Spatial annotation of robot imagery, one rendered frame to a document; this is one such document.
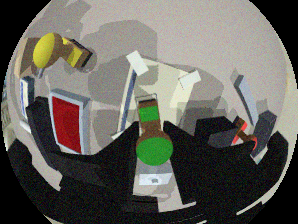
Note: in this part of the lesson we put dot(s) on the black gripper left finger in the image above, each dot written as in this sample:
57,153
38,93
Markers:
114,167

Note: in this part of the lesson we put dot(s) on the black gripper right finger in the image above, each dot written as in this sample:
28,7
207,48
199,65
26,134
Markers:
195,163

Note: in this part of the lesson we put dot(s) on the red-handled rubber stamp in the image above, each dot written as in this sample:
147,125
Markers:
241,126

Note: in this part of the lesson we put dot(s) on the yellow rubber stamp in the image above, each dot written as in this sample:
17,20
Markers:
53,46

